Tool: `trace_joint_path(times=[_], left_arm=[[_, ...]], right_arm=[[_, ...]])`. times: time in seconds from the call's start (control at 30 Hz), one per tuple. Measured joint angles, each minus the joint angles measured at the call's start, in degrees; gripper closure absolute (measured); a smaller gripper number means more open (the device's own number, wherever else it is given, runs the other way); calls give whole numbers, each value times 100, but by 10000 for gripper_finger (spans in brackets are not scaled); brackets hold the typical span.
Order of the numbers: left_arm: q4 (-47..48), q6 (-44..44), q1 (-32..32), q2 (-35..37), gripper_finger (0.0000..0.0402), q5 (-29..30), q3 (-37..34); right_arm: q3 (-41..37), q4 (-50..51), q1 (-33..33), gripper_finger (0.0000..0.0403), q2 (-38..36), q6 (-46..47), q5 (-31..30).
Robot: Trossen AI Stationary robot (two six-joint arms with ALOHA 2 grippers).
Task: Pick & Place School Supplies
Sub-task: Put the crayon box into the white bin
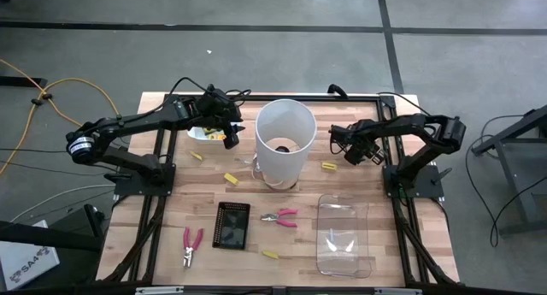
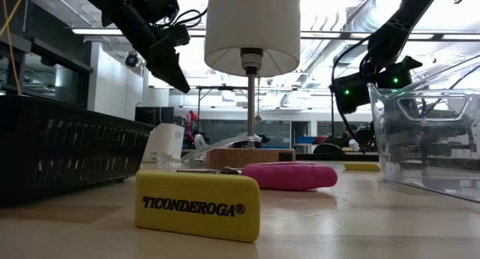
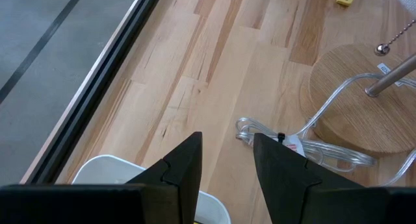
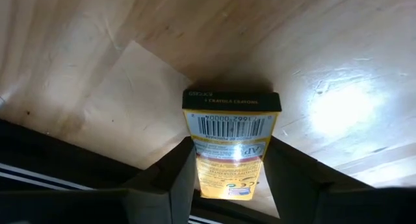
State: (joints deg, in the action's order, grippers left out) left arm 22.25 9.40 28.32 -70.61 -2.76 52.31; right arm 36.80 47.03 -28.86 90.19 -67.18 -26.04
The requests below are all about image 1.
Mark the black metal cart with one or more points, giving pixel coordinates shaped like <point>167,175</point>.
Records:
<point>513,132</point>

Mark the black floor bar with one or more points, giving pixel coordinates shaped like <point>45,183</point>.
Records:
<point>21,82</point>

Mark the black frame clamp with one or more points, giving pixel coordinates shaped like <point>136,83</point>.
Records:
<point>335,90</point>

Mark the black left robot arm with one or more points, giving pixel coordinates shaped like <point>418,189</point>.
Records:
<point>128,122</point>

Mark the black perforated tray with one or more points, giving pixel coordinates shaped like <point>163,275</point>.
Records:
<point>231,226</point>

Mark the clear plastic bin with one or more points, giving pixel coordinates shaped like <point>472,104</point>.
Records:
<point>342,261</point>

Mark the black aluminium table frame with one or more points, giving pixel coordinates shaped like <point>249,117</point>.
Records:
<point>278,98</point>

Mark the white printed box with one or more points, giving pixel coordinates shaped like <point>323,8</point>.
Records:
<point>25,261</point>

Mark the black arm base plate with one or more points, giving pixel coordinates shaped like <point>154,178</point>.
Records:
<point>427,187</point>
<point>128,188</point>

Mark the silver table bracket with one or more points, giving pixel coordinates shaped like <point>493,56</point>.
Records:
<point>397,291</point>
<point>160,290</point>

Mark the white shade wooden base lamp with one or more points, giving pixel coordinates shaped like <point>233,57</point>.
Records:
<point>265,158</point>

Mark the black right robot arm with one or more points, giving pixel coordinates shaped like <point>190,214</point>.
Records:
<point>427,124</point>

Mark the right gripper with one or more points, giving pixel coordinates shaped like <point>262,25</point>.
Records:
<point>363,145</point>

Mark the black equipment stand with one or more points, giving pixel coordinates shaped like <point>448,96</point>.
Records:
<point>42,237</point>

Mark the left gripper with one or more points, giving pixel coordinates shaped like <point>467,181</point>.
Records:
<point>213,109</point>

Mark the yellow rectangular eraser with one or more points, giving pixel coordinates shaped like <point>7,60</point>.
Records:
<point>329,166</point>
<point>231,178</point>
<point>270,255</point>
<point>196,155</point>

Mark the white plastic bin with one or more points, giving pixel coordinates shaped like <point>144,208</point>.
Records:
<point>194,134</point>

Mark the pink eraser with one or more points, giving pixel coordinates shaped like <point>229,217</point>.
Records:
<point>284,220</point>

